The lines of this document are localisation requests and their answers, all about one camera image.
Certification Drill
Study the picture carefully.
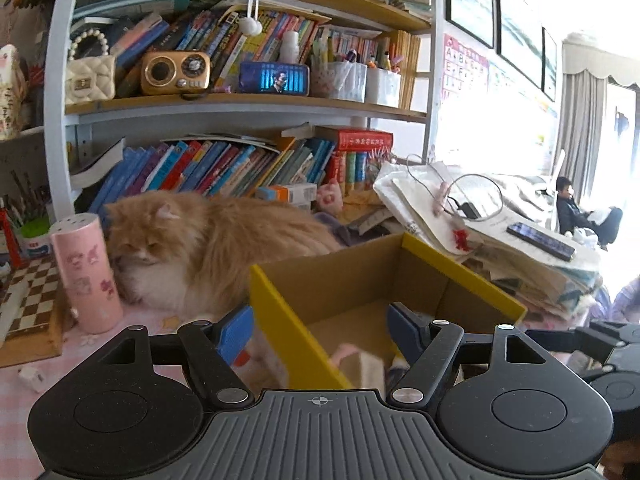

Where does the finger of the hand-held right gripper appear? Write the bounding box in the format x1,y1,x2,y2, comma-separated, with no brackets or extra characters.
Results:
522,320,640,362

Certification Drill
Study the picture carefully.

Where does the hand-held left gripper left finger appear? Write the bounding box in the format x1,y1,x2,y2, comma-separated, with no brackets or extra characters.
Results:
84,304,257,408

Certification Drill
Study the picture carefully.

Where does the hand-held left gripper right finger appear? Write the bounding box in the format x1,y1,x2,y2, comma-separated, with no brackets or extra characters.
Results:
385,302,565,408

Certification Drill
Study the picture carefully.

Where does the white power adapter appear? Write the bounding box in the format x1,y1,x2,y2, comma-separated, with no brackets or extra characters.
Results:
357,351,387,391

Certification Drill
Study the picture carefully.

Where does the yellow cardboard box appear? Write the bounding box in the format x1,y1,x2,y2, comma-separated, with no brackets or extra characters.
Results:
248,232,528,391

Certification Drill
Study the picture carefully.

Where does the person's right forearm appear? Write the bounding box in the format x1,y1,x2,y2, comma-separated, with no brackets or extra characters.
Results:
607,275,640,322

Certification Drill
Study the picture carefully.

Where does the desktop with pink checkered tablecloth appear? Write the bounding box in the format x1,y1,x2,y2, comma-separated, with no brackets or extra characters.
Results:
0,305,291,480

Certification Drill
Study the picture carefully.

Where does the fluffy orange and white cat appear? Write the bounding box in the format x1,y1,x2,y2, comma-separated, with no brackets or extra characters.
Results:
102,191,346,318

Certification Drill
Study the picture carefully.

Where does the stack of papers and booklets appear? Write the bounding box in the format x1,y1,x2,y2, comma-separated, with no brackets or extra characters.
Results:
372,160,603,321

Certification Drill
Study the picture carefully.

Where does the black phone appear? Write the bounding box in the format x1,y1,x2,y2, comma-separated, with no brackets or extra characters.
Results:
506,221,577,262

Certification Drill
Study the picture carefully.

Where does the orange and white medicine box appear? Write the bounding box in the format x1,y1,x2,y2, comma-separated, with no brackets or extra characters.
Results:
256,183,318,211

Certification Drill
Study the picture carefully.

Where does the pink pig plush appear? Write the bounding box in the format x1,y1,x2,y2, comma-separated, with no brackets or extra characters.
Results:
317,180,346,213

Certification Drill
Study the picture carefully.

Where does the pink cylinder with stickers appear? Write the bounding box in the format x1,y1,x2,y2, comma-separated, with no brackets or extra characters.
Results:
49,212,125,334

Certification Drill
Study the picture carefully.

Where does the row of colourful books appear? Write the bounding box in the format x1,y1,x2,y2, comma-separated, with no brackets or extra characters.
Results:
70,135,336,201

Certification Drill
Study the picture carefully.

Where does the thick red dictionary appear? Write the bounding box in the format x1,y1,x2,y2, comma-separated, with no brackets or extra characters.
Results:
315,126,394,152

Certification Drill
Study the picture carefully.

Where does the small white charger cube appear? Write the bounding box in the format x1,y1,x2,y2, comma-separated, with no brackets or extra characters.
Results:
19,366,47,393

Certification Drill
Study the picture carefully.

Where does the wooden chessboard box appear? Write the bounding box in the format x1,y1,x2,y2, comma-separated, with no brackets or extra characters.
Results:
0,255,66,368

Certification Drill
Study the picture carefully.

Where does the grey curtain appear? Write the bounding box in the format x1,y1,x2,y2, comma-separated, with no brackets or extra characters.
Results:
560,32,640,206

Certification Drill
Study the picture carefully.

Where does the white cup with green rim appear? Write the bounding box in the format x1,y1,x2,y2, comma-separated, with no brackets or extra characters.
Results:
17,217,53,261

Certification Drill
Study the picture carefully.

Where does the white bookshelf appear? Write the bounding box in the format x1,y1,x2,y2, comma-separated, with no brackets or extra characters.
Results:
42,0,446,221

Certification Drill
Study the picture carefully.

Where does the white pen container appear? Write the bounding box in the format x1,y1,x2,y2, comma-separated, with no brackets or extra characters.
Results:
365,57,402,108

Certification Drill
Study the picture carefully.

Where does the phone showing video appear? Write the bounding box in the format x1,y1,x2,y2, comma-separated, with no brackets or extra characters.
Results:
239,61,311,97

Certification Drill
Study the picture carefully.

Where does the row of orange books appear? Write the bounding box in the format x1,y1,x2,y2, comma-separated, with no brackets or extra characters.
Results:
387,30,422,111

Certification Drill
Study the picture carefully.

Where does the clear pen holder with pens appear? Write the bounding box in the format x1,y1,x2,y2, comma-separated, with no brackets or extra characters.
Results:
310,35,368,102

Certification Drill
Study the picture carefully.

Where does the gold retro radio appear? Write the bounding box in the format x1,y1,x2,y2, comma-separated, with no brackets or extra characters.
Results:
140,50,211,96

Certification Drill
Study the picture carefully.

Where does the white plastic bottle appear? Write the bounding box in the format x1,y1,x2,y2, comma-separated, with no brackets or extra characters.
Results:
279,31,300,63

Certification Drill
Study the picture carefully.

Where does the white quilted handbag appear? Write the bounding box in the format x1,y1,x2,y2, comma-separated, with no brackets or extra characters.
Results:
65,29,117,106

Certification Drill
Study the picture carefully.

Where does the row of books with radio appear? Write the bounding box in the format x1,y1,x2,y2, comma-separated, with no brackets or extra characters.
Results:
107,7,321,96

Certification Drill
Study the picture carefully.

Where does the cream printed pouch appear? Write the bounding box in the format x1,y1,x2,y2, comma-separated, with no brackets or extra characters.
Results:
0,44,28,141

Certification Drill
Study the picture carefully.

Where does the thin grey cable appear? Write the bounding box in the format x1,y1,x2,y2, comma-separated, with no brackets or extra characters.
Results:
405,154,503,223

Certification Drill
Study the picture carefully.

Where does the alphabet wall poster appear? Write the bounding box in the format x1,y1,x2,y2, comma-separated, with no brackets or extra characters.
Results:
441,34,491,106

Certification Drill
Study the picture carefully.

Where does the black picture frame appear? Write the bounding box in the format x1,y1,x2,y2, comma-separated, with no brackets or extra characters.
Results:
445,0,496,50
495,0,545,91
542,27,558,102

